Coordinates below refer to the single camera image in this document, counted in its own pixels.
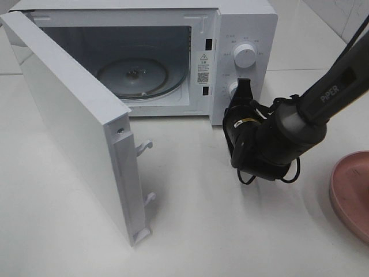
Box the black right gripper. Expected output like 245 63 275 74
223 78 263 167

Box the pink round plate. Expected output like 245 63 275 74
329 151 368 245

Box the white microwave door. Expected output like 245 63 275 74
1 12 155 245

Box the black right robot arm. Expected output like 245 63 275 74
223 34 368 181

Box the lower white round knob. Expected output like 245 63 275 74
228 82 238 99

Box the white round knob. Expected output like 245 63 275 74
228 82 238 99
233 42 257 68

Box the upper white round knob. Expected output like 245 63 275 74
233 42 257 68

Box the white warning label sticker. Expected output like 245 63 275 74
195 51 213 85

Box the white microwave oven body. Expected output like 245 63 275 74
7 1 278 125

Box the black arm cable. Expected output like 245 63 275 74
236 17 369 185

